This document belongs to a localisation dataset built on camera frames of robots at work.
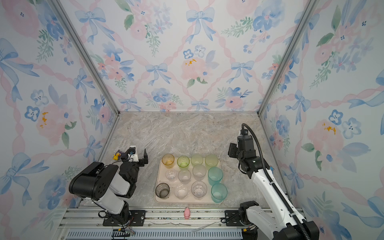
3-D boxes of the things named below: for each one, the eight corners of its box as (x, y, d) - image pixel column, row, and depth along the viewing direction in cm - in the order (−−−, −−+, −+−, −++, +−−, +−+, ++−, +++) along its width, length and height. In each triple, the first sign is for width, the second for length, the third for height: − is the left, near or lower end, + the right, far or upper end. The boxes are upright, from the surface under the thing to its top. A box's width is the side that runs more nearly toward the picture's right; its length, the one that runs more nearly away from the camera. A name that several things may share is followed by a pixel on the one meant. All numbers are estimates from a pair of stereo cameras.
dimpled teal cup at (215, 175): (207, 188, 85) (209, 182, 77) (207, 173, 90) (208, 165, 83) (221, 188, 85) (224, 182, 77) (219, 173, 91) (222, 165, 83)
